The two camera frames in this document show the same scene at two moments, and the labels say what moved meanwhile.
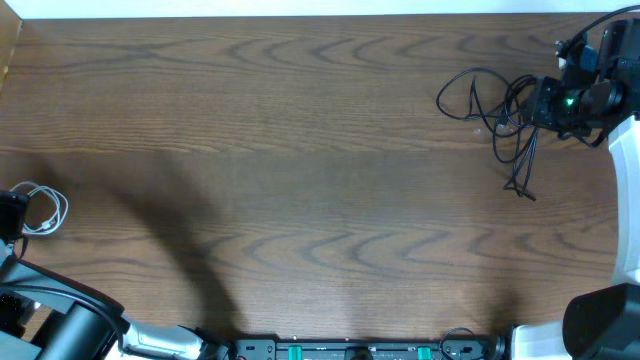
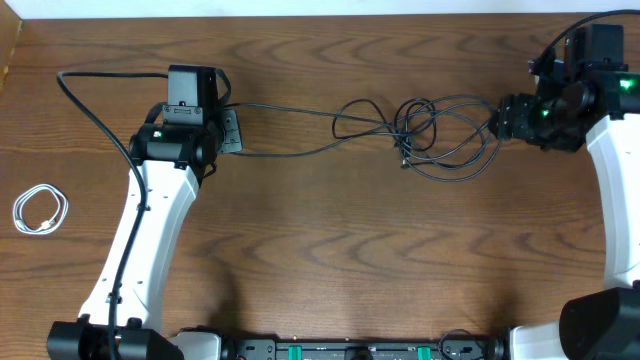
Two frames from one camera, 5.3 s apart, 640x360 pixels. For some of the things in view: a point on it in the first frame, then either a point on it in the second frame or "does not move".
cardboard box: (10, 31) does not move
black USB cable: (525, 160) to (452, 137)
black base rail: (364, 349) does not move
